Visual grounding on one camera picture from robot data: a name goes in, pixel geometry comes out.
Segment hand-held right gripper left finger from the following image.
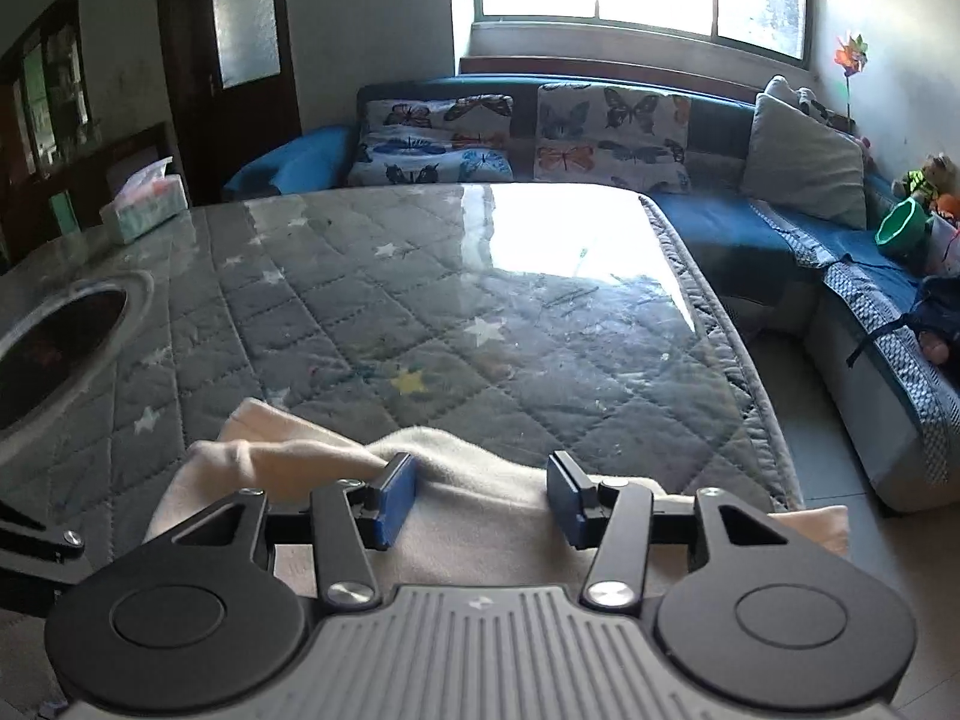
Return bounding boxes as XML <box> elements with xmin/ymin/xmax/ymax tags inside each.
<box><xmin>169</xmin><ymin>452</ymin><xmax>417</xmax><ymax>611</ymax></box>

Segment cream cloth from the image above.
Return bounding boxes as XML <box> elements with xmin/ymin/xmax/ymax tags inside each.
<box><xmin>142</xmin><ymin>397</ymin><xmax>850</xmax><ymax>601</ymax></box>

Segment green bowl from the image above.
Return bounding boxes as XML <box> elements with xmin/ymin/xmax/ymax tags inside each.
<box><xmin>874</xmin><ymin>197</ymin><xmax>931</xmax><ymax>265</ymax></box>

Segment white patterned pillow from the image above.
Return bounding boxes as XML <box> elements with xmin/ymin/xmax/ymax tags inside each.
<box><xmin>765</xmin><ymin>75</ymin><xmax>860</xmax><ymax>137</ymax></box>

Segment plush toy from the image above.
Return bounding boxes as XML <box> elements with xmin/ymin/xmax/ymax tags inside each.
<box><xmin>892</xmin><ymin>154</ymin><xmax>959</xmax><ymax>200</ymax></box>

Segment round black induction cooker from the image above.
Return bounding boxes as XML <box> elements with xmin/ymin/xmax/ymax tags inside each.
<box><xmin>0</xmin><ymin>270</ymin><xmax>155</xmax><ymax>466</ymax></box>

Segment dark wooden cabinet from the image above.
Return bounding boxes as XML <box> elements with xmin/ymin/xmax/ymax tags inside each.
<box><xmin>0</xmin><ymin>0</ymin><xmax>177</xmax><ymax>263</ymax></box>

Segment dark blue clothes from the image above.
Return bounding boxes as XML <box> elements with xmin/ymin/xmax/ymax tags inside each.
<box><xmin>847</xmin><ymin>274</ymin><xmax>960</xmax><ymax>368</ymax></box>

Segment white tissue box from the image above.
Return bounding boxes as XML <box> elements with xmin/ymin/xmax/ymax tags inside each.
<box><xmin>100</xmin><ymin>156</ymin><xmax>188</xmax><ymax>245</ymax></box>

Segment colourful pinwheel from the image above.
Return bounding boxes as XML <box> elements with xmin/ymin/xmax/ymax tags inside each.
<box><xmin>832</xmin><ymin>31</ymin><xmax>869</xmax><ymax>121</ymax></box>

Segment dark wooden door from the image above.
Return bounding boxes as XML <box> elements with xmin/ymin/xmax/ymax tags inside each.
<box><xmin>157</xmin><ymin>0</ymin><xmax>301</xmax><ymax>203</ymax></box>

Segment blue sofa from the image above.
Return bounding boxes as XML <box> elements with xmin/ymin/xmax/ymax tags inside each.
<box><xmin>221</xmin><ymin>75</ymin><xmax>960</xmax><ymax>515</ymax></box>

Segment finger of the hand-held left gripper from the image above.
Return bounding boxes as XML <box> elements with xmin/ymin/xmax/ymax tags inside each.
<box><xmin>0</xmin><ymin>502</ymin><xmax>86</xmax><ymax>612</ymax></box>

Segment checked sofa cover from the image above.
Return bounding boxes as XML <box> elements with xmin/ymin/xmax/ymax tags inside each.
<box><xmin>750</xmin><ymin>199</ymin><xmax>960</xmax><ymax>485</ymax></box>

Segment grey pillow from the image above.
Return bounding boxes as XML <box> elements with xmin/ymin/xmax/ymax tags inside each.
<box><xmin>739</xmin><ymin>92</ymin><xmax>869</xmax><ymax>230</ymax></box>

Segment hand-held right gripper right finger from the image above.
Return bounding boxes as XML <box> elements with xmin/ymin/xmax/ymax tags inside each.
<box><xmin>546</xmin><ymin>450</ymin><xmax>790</xmax><ymax>611</ymax></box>

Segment butterfly print cushion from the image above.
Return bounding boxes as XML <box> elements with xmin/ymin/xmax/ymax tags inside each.
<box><xmin>534</xmin><ymin>82</ymin><xmax>692</xmax><ymax>194</ymax></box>
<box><xmin>349</xmin><ymin>94</ymin><xmax>517</xmax><ymax>187</ymax></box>

